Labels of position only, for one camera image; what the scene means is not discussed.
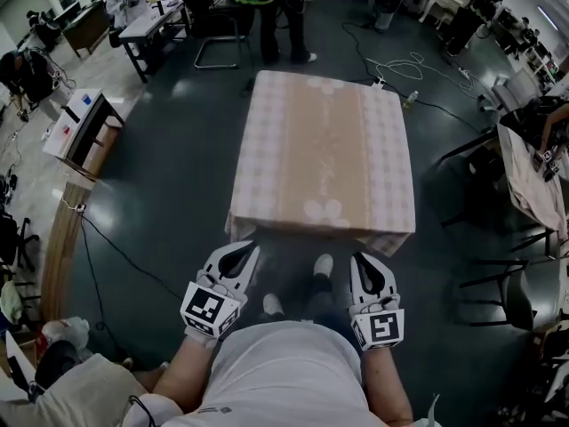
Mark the beige bag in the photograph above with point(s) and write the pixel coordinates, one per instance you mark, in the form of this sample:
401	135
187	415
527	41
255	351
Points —
80	394

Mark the white power strip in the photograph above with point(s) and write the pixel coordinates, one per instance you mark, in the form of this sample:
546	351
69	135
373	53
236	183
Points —
381	82

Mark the white plastic bag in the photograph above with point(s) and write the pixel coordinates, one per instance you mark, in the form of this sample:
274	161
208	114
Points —
66	329

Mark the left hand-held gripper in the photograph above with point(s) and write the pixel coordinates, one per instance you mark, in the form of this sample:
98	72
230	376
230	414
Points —
209	307

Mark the grey work table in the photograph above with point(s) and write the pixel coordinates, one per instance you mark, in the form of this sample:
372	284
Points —
151	22

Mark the curved wooden bench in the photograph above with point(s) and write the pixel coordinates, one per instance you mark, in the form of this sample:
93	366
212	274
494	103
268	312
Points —
66	220

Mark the small power strip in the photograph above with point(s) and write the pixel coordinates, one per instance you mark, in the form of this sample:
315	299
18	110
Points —
80	208

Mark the person's white shoe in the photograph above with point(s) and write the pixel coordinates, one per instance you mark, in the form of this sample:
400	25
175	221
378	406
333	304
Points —
273	304
323	265

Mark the small white topped table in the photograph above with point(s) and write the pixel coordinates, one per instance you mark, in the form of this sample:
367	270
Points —
75	118

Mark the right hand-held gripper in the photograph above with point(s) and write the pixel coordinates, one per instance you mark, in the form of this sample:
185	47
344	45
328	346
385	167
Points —
380	325

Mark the black metal frame chair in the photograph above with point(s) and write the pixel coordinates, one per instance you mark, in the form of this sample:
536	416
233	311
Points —
218	29

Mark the person's left white shoe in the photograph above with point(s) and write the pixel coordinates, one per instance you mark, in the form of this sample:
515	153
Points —
273	304

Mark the person's dark trousers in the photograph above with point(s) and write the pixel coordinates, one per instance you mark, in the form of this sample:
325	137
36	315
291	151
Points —
324	300

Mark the person's white shirt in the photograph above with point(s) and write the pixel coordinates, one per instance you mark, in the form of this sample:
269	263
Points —
284	372

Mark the person's right white shoe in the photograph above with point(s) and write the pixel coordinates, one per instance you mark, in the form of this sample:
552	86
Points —
323	265

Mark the clear plastic bottle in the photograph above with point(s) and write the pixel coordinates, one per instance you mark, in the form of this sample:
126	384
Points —
411	99

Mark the person's left forearm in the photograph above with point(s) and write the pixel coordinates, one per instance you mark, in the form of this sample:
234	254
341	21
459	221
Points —
189	374

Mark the table with beige cloth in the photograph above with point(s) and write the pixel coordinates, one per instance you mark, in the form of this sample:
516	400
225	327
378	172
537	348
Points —
529	180

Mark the brown wooden desk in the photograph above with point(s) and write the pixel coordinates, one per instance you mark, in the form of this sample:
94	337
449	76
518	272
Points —
86	27

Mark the pink checked tablecloth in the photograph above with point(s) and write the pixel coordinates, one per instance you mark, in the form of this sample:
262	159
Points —
324	149

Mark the blue cup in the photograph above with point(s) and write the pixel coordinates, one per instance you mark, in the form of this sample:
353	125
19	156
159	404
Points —
86	100

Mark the person's right forearm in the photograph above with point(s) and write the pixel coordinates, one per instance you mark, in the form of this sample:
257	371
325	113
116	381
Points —
387	385

